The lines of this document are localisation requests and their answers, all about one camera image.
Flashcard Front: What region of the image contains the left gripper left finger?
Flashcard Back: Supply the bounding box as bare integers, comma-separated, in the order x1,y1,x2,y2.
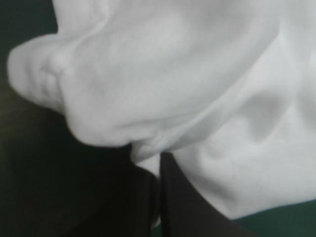
0,142,160,237

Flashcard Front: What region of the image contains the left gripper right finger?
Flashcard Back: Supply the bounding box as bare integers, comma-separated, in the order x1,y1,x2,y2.
160,152,259,237

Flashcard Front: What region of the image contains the white T-shirt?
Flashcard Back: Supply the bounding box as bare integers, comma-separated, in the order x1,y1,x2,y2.
7,0,316,227

